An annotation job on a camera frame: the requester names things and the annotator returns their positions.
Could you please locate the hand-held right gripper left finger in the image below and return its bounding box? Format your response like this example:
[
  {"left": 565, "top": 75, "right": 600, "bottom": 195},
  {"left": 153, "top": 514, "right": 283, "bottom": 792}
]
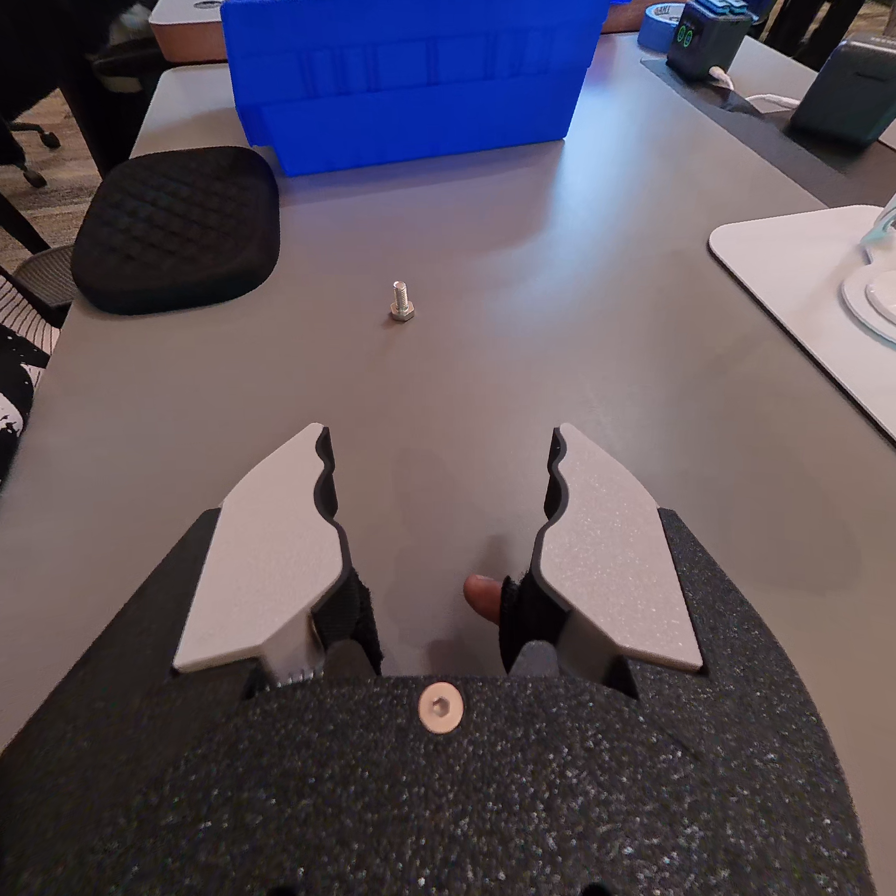
[{"left": 173, "top": 422, "right": 350, "bottom": 686}]

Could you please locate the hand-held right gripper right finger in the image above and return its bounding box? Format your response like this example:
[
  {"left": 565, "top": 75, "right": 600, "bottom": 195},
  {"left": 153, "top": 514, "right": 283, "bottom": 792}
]
[{"left": 530, "top": 422, "right": 704, "bottom": 687}]

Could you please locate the person's right hand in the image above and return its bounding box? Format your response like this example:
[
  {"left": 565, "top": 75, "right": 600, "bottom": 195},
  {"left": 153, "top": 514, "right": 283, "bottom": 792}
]
[{"left": 463, "top": 574, "right": 504, "bottom": 624}]

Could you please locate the person's printed black shirt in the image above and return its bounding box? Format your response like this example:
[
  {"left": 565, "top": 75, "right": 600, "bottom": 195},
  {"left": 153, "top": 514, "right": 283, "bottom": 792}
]
[{"left": 0, "top": 329, "right": 60, "bottom": 491}]

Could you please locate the white display stand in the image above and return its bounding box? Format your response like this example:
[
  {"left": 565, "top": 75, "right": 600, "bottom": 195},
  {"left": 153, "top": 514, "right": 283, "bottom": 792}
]
[{"left": 708, "top": 203, "right": 896, "bottom": 442}]

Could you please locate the black wrist rest pad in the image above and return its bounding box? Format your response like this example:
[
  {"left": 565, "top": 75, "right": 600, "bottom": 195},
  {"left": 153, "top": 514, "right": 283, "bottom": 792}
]
[{"left": 71, "top": 146, "right": 281, "bottom": 316}]

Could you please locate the blue plastic bin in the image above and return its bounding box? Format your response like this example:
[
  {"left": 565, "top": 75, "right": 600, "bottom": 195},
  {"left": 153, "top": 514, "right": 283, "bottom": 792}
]
[{"left": 220, "top": 0, "right": 610, "bottom": 177}]

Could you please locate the black battery charger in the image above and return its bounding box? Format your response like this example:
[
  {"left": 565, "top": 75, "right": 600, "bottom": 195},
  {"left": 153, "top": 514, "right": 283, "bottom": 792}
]
[{"left": 665, "top": 0, "right": 753, "bottom": 84}]

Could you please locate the dark grey case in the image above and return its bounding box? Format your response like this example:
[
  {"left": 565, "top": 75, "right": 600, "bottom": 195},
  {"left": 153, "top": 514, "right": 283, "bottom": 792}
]
[{"left": 791, "top": 34, "right": 896, "bottom": 147}]

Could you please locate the blue tape roll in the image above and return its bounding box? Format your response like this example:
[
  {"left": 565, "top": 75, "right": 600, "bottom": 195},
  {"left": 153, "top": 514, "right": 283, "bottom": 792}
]
[{"left": 637, "top": 0, "right": 690, "bottom": 51}]

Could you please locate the black office chair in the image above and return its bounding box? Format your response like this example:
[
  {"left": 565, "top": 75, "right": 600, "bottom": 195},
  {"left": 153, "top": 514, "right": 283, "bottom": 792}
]
[{"left": 0, "top": 0, "right": 165, "bottom": 190}]

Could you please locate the white cable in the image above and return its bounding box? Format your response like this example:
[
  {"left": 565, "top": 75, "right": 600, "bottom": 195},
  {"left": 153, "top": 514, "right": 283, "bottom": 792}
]
[{"left": 707, "top": 66, "right": 799, "bottom": 113}]

